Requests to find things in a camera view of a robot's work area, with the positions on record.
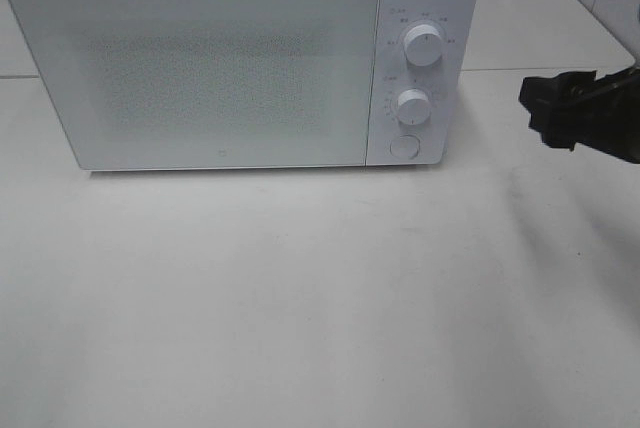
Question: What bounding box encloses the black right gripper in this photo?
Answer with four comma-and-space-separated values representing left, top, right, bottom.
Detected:
518, 66, 639, 164

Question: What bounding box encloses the white microwave door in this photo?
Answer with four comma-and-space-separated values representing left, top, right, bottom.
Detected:
9, 0, 378, 171

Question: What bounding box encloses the white microwave knob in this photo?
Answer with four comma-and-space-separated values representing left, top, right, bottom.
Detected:
402, 20, 445, 68
396, 89, 432, 126

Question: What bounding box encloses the white microwave oven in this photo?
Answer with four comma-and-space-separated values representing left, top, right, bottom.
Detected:
0, 0, 482, 173

